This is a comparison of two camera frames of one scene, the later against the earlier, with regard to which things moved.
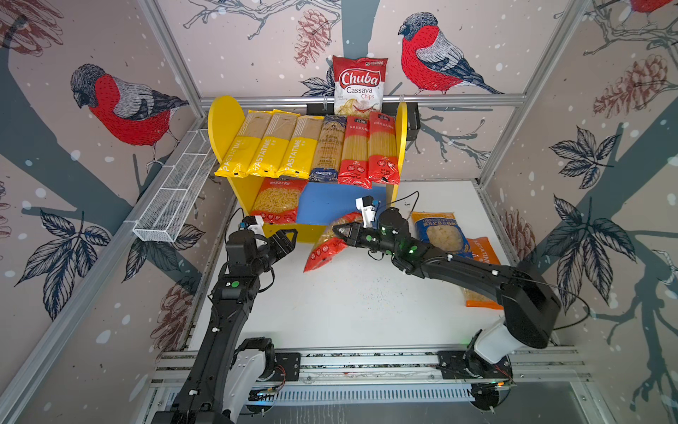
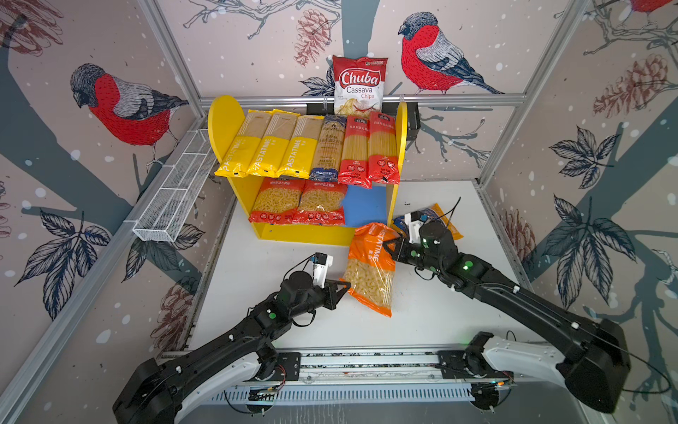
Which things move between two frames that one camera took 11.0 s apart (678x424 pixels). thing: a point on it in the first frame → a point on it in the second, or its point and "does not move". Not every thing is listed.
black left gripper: [287, 245] → [329, 292]
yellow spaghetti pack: [302, 147] does not move
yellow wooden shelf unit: [329, 206] does not move
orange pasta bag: [483, 250] → [371, 269]
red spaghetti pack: [354, 167] does not move
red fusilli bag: [331, 244] → [321, 203]
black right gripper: [356, 233] → [399, 249]
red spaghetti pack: [382, 166] does not move
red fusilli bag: [278, 200] does not move
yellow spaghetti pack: [241, 154] does not move
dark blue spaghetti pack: [329, 150] does not move
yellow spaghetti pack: [274, 142] does not move
